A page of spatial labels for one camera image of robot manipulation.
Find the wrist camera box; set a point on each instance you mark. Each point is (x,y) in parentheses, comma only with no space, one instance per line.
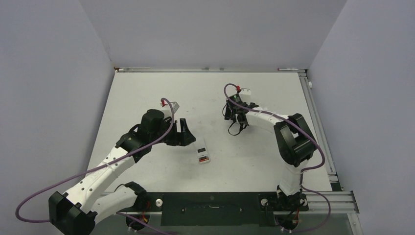
(245,95)
(171,106)

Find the aluminium rail right edge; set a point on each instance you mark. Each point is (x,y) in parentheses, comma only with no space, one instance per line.
(320,134)

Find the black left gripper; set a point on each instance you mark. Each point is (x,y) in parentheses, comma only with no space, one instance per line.
(179,138)

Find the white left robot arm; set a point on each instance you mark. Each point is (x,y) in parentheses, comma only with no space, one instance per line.
(80,208)

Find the aluminium rail edge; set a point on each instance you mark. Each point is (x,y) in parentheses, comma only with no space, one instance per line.
(207,69)
(320,134)

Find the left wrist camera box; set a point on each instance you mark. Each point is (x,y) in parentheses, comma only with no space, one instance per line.
(171,106)

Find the white remote control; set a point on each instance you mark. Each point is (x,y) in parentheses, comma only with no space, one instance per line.
(201,148)

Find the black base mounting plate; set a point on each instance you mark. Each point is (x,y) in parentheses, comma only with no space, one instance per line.
(218,208)

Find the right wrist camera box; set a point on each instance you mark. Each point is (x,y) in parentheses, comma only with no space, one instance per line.
(245,95)

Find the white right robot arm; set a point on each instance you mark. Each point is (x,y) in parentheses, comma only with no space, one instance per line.
(295,141)

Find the aluminium rail back edge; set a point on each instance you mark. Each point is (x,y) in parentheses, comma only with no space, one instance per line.
(207,69)

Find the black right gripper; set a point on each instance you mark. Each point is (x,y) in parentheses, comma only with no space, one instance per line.
(230,114)

